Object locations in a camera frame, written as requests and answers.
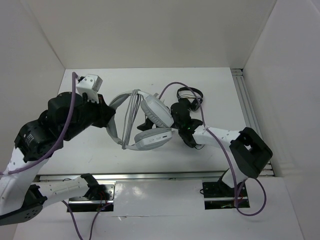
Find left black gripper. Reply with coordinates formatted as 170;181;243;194
63;91;116;141

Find white over-ear headphones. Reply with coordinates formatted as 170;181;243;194
106;89;174;151

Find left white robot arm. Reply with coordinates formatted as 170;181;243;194
0;92;116;226

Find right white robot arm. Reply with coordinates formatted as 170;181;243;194
135;96;273;196

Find black on-ear headphones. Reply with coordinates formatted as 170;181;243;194
176;86;204;112
178;129;205;150

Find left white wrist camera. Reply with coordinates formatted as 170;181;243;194
76;74;103;103

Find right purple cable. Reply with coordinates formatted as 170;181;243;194
158;81;267;216

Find aluminium mounting rail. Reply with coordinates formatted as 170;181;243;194
37;170;251;212

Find aluminium side rail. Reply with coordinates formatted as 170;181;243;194
231;69;274;179

